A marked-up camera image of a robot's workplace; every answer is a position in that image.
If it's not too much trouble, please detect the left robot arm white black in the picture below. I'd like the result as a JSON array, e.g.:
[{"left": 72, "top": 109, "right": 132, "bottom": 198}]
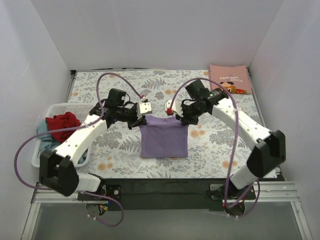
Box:
[{"left": 39, "top": 88, "right": 152, "bottom": 197}]

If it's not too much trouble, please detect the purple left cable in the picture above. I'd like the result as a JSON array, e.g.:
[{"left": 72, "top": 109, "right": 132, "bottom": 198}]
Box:
[{"left": 13, "top": 72, "right": 147, "bottom": 228}]

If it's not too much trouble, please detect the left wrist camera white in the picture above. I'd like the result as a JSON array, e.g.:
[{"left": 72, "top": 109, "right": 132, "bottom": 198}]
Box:
[{"left": 136, "top": 95, "right": 153, "bottom": 119}]

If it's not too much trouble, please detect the blue t shirt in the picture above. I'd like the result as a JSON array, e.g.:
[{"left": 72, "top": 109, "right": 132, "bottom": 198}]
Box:
[{"left": 36, "top": 119, "right": 87, "bottom": 166}]

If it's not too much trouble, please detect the purple cable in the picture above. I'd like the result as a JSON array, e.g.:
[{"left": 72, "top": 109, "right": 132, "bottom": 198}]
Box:
[
  {"left": 13, "top": 72, "right": 147, "bottom": 228},
  {"left": 166, "top": 77, "right": 261, "bottom": 219}
]

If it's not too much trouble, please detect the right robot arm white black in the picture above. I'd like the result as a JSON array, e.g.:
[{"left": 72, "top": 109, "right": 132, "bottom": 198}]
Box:
[{"left": 170, "top": 77, "right": 286, "bottom": 199}]

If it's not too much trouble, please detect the red t shirt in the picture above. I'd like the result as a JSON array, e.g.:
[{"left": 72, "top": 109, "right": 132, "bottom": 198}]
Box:
[{"left": 45, "top": 111, "right": 81, "bottom": 143}]

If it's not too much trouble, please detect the purple t shirt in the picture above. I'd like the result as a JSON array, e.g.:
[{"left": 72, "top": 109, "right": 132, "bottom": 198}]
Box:
[{"left": 139, "top": 115, "right": 189, "bottom": 159}]

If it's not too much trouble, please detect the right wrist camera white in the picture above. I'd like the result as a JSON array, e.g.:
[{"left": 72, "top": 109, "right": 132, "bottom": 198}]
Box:
[{"left": 164, "top": 99, "right": 183, "bottom": 117}]

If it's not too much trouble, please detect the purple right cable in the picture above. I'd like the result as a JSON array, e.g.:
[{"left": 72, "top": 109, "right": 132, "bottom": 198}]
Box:
[{"left": 166, "top": 77, "right": 261, "bottom": 219}]

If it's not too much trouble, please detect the aluminium frame rail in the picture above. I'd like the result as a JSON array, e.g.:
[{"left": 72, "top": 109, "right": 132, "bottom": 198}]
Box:
[{"left": 21, "top": 181, "right": 312, "bottom": 240}]

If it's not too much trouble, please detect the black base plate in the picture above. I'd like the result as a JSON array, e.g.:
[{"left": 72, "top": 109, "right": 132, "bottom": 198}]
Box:
[{"left": 77, "top": 177, "right": 257, "bottom": 212}]

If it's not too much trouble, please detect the folded pink printed t shirt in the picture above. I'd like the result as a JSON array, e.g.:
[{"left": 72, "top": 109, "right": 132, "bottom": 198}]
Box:
[{"left": 209, "top": 64, "right": 252, "bottom": 95}]

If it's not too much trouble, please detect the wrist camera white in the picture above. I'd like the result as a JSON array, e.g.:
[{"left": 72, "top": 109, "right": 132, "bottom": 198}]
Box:
[
  {"left": 164, "top": 99, "right": 183, "bottom": 117},
  {"left": 136, "top": 95, "right": 153, "bottom": 119}
]

